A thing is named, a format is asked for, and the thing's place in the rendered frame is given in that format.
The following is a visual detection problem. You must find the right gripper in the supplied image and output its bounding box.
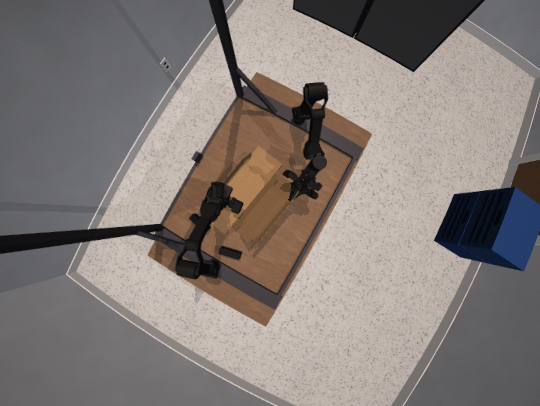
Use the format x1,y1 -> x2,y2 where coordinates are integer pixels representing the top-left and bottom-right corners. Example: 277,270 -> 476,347
206,187 -> 244,214

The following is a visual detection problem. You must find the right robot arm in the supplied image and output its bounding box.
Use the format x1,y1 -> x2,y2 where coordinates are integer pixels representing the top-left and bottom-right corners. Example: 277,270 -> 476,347
175,182 -> 233,280

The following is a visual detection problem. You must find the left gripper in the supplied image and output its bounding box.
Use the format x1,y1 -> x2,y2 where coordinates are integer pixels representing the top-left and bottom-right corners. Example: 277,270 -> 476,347
283,168 -> 318,201

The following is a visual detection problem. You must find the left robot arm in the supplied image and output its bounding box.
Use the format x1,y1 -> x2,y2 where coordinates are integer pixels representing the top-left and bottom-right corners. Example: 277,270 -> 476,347
292,82 -> 328,191

